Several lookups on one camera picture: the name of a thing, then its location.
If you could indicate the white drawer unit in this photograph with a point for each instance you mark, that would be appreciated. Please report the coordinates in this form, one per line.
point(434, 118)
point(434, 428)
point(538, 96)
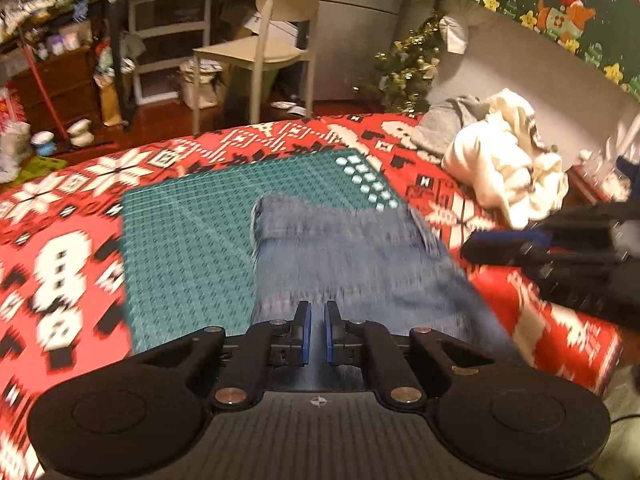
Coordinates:
point(170, 45)

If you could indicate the green cutting mat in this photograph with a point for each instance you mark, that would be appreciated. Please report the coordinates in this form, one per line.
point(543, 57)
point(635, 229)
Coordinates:
point(200, 235)

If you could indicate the white slipper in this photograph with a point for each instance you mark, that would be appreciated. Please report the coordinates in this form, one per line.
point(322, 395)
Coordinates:
point(292, 108)

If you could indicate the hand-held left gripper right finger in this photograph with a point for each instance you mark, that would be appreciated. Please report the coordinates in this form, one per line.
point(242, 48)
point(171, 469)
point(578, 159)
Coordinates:
point(329, 335)

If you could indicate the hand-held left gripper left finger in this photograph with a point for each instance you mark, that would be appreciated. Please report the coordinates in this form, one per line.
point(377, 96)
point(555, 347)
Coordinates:
point(306, 335)

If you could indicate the grey refrigerator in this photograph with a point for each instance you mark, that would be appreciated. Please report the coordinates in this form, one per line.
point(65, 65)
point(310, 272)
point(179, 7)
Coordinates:
point(360, 35)

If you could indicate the brown wooden drawer cabinet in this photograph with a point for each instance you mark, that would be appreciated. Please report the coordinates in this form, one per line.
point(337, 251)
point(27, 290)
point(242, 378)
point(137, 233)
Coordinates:
point(55, 85)

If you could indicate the red patterned blanket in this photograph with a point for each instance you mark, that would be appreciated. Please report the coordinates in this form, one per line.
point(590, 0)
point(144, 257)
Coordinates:
point(75, 200)

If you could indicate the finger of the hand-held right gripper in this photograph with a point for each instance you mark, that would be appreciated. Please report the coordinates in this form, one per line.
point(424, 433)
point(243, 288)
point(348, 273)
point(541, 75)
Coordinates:
point(505, 239)
point(575, 221)

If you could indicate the grey crumpled garment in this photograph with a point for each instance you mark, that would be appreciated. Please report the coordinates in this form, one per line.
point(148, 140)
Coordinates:
point(450, 120)

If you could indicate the blue white ceramic pot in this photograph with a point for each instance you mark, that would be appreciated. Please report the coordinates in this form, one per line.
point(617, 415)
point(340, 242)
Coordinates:
point(43, 144)

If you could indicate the green plastic stencil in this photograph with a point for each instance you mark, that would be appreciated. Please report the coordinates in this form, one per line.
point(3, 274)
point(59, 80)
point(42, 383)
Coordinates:
point(42, 167)

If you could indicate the small Christmas tree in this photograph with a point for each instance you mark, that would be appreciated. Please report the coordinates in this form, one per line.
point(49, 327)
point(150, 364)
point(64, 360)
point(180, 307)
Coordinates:
point(405, 70)

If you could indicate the white plastic bag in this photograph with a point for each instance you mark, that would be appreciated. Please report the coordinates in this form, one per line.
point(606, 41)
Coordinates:
point(12, 135)

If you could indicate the cream knit sweater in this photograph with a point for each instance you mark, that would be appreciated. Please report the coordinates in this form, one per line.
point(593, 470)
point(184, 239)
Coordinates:
point(500, 170)

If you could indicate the wooden nightstand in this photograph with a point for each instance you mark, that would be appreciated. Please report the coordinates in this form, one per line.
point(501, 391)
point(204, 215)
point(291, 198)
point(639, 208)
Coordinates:
point(595, 185)

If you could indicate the beige plastic chair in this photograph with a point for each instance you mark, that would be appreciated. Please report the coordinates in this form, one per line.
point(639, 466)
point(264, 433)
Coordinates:
point(285, 10)

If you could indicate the white hanging cloth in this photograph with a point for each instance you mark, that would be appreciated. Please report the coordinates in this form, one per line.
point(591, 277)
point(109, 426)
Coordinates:
point(455, 35)

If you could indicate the light blue denim jeans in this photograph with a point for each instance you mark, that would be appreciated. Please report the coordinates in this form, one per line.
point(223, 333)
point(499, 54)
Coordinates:
point(360, 260)

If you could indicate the brown paper bag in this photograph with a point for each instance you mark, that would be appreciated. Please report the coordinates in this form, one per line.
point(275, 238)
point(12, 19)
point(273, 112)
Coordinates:
point(110, 102)

